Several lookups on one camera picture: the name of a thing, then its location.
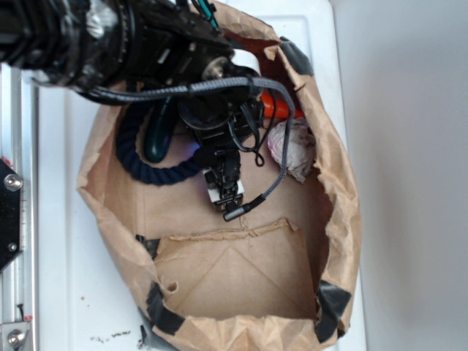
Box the crumpled white pink cloth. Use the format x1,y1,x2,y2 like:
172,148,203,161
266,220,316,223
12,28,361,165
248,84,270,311
267,117,316,184

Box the brown paper bag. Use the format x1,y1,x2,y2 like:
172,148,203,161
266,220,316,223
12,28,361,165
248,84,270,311
78,3,361,350

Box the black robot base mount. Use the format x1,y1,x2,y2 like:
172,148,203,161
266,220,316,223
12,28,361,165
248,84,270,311
0,157,23,273

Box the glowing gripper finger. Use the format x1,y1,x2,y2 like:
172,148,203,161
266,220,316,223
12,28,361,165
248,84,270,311
203,168,219,203
216,150,243,211

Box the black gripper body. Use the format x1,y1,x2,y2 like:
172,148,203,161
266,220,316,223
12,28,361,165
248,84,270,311
178,54,263,170

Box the aluminium extrusion rail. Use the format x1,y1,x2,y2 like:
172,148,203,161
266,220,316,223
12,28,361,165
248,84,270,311
1,64,38,350

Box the dark blue twisted rope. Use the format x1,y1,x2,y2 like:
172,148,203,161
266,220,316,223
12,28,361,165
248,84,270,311
116,100,208,186

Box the dark green toy pepper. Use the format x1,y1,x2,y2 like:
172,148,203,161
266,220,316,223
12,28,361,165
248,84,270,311
143,97,178,163

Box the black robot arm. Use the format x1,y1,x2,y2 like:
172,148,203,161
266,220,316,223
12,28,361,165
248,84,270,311
1,1,262,220

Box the grey braided cable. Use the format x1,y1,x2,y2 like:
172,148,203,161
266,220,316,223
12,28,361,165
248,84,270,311
78,75,295,222

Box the orange toy carrot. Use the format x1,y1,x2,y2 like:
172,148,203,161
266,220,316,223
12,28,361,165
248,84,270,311
260,92,290,119

